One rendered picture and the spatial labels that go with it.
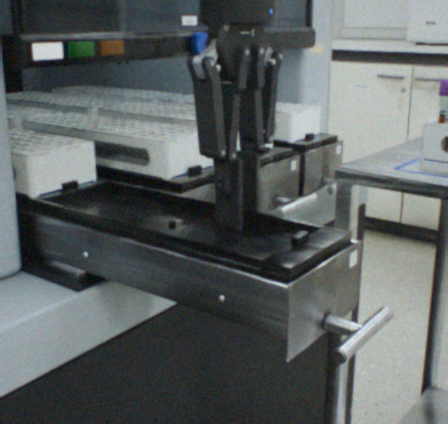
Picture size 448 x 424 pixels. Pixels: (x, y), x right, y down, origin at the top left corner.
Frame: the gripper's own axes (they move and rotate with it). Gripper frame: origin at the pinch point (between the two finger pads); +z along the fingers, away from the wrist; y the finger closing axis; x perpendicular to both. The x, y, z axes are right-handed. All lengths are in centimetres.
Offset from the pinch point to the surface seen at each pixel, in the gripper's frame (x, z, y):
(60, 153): -21.9, -1.9, 5.2
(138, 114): -34.7, -2.1, -21.0
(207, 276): 4.8, 4.8, 11.3
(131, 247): -4.6, 4.2, 11.3
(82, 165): -21.9, 0.2, 2.0
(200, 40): -16.7, -14.2, -14.9
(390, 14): -103, -18, -288
